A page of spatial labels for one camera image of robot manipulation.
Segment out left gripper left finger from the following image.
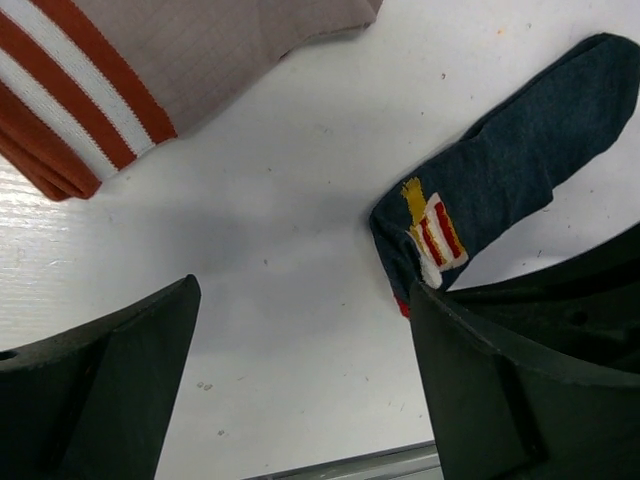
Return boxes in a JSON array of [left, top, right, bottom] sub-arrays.
[[1, 275, 201, 479]]

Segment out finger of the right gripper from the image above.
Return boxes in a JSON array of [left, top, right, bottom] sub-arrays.
[[445, 239, 639, 374]]

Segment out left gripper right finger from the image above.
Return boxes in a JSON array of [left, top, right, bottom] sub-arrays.
[[410, 285, 639, 479]]

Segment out navy christmas sock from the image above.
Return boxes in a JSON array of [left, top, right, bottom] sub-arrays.
[[369, 33, 639, 315]]

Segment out taupe sock red striped cuff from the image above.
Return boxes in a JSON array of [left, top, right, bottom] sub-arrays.
[[1, 1, 381, 201]]

